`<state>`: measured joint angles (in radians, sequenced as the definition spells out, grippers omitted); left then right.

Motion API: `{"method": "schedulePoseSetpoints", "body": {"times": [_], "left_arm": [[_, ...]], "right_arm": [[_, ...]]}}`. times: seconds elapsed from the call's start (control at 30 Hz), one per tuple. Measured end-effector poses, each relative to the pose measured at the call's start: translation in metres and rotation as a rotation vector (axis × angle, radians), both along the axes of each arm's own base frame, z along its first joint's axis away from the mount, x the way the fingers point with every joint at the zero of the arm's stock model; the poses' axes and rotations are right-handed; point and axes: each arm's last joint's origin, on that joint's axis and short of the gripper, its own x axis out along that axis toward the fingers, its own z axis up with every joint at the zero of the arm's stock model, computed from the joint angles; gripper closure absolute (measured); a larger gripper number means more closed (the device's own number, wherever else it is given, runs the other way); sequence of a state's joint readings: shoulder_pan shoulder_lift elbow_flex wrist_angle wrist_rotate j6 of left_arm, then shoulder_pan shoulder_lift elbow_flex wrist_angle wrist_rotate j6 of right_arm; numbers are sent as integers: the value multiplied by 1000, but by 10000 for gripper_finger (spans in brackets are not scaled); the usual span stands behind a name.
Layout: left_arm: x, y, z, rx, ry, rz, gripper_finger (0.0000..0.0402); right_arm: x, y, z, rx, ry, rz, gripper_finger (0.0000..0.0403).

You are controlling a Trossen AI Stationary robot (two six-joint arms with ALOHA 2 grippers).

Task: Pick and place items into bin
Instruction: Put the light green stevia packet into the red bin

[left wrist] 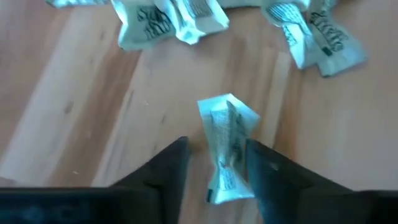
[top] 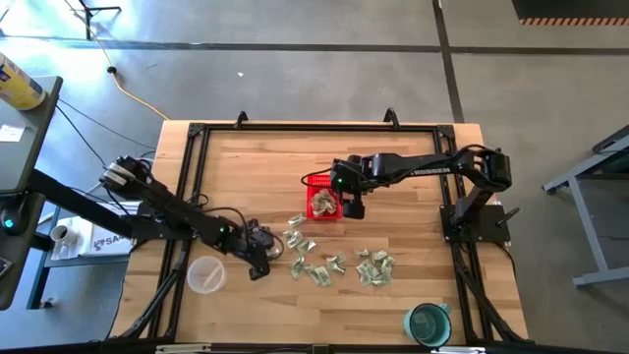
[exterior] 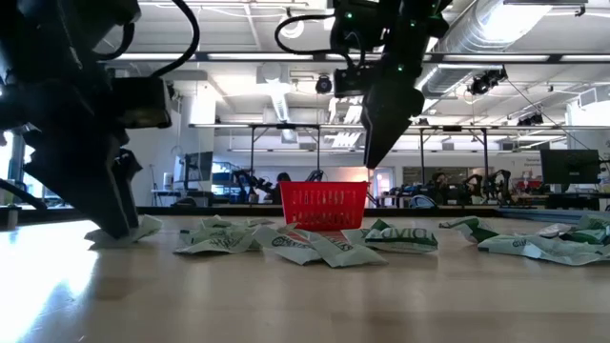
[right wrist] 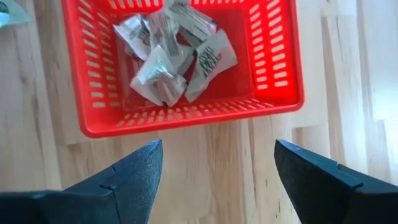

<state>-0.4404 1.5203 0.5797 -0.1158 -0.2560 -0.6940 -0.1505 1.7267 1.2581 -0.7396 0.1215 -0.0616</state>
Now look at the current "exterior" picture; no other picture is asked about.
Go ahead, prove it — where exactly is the small black computer monitor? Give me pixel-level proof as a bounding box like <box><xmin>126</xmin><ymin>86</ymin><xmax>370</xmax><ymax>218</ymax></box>
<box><xmin>183</xmin><ymin>151</ymin><xmax>214</xmax><ymax>185</ymax></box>

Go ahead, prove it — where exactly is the black overhead camera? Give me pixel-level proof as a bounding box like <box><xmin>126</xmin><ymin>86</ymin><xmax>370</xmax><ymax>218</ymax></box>
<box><xmin>314</xmin><ymin>74</ymin><xmax>334</xmax><ymax>95</ymax></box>

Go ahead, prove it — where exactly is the large black computer monitor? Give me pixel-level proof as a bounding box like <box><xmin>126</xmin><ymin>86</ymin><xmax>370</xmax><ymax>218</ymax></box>
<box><xmin>539</xmin><ymin>149</ymin><xmax>601</xmax><ymax>186</ymax></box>

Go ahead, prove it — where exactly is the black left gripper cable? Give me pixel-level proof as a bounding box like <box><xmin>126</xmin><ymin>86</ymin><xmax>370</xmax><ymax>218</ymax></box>
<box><xmin>151</xmin><ymin>0</ymin><xmax>201</xmax><ymax>78</ymax></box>

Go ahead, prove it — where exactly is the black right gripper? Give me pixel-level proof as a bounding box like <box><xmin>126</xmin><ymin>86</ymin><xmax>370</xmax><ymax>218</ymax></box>
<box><xmin>331</xmin><ymin>0</ymin><xmax>452</xmax><ymax>169</ymax></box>

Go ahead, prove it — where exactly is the red slotted plastic basket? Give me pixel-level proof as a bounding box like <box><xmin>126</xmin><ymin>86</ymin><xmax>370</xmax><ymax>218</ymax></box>
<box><xmin>278</xmin><ymin>180</ymin><xmax>370</xmax><ymax>232</ymax></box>

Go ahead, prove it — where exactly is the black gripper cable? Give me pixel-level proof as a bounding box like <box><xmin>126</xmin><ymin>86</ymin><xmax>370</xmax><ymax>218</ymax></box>
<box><xmin>274</xmin><ymin>13</ymin><xmax>345</xmax><ymax>56</ymax></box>
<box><xmin>151</xmin><ymin>0</ymin><xmax>201</xmax><ymax>78</ymax></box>

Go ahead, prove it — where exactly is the person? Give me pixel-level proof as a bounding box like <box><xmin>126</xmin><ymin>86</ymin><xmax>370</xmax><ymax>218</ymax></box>
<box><xmin>430</xmin><ymin>171</ymin><xmax>450</xmax><ymax>206</ymax></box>
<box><xmin>270</xmin><ymin>171</ymin><xmax>293</xmax><ymax>206</ymax></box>

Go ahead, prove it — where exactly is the silver ventilation duct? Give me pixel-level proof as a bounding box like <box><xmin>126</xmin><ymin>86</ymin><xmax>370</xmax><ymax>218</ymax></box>
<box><xmin>418</xmin><ymin>0</ymin><xmax>557</xmax><ymax>99</ymax></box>

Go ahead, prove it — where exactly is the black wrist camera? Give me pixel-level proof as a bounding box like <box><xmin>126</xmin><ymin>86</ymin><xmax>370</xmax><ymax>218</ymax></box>
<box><xmin>112</xmin><ymin>75</ymin><xmax>173</xmax><ymax>130</ymax></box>
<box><xmin>333</xmin><ymin>65</ymin><xmax>380</xmax><ymax>99</ymax></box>

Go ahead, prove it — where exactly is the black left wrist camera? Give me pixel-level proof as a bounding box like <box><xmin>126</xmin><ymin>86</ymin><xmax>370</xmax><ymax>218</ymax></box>
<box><xmin>112</xmin><ymin>75</ymin><xmax>173</xmax><ymax>130</ymax></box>

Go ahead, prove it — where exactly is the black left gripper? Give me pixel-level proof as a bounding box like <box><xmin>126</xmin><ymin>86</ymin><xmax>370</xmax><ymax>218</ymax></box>
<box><xmin>0</xmin><ymin>0</ymin><xmax>143</xmax><ymax>239</ymax></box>

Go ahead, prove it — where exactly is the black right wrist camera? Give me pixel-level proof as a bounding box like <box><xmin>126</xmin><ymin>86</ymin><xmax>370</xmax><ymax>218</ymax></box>
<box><xmin>333</xmin><ymin>65</ymin><xmax>380</xmax><ymax>99</ymax></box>

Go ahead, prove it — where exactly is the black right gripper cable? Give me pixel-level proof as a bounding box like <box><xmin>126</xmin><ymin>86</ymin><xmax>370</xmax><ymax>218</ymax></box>
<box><xmin>274</xmin><ymin>13</ymin><xmax>345</xmax><ymax>56</ymax></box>

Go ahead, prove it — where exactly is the black background station frame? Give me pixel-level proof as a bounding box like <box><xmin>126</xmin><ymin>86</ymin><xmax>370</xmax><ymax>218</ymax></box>
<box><xmin>188</xmin><ymin>122</ymin><xmax>610</xmax><ymax>207</ymax></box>

